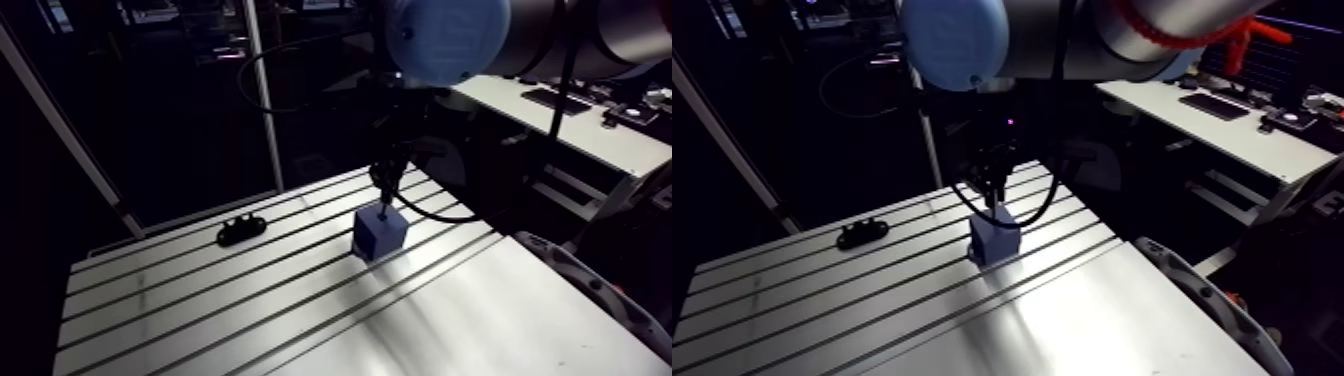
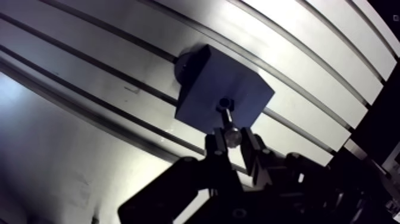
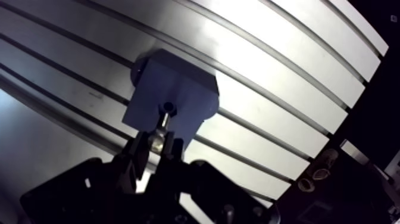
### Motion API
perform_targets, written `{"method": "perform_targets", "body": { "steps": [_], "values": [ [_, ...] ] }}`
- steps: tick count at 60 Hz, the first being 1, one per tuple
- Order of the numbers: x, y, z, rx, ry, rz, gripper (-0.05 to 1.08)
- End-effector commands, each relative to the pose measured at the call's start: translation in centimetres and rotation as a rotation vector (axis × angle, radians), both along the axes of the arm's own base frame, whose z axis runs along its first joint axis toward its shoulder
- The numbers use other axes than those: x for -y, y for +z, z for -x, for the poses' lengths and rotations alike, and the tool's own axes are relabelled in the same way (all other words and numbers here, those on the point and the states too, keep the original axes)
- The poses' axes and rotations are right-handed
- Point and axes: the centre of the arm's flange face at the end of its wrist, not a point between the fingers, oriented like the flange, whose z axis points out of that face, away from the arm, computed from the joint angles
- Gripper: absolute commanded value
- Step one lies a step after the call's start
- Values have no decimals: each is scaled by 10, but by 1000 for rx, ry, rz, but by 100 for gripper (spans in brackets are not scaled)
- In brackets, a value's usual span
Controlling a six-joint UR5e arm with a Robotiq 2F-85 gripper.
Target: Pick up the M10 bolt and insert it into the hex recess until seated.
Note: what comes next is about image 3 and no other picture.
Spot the dark blue-grey block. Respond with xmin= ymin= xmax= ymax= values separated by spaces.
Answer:
xmin=121 ymin=48 xmax=220 ymax=148

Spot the steel bolt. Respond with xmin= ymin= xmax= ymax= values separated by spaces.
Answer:
xmin=148 ymin=111 xmax=172 ymax=154

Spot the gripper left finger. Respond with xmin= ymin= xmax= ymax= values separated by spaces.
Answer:
xmin=19 ymin=131 xmax=151 ymax=224

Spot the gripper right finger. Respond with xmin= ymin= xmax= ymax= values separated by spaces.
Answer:
xmin=156 ymin=131 xmax=281 ymax=224

